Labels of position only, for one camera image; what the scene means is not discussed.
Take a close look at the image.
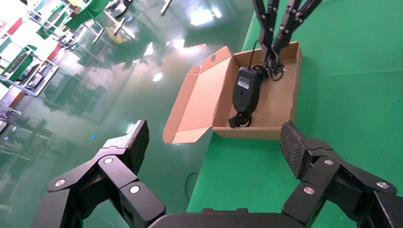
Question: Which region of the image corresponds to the green table cloth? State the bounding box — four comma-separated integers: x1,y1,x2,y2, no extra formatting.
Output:
187,0,403,228

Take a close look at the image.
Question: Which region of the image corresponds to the green cloth covered table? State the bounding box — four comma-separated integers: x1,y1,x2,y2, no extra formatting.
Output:
64,0,136,39

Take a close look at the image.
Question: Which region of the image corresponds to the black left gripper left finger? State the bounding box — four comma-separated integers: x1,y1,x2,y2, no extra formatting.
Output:
31,119,166,228

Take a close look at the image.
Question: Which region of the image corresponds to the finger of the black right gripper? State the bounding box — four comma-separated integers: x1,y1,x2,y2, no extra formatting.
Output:
253,0,280,62
274,0,323,55

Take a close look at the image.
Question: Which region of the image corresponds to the black power cable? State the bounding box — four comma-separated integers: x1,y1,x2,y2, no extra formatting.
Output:
228,112,253,129

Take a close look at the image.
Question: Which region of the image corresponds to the open brown cardboard box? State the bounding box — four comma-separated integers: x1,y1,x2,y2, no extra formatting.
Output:
163,41,304,145

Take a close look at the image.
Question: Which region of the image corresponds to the white metal table leg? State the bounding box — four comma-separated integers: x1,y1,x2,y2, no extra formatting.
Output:
159,0,173,17

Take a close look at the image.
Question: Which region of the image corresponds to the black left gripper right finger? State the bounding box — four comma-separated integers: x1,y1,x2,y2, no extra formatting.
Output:
280,121,403,228

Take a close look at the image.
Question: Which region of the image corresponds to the black corded computer mouse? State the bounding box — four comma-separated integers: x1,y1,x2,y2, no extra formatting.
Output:
232,40,288,114

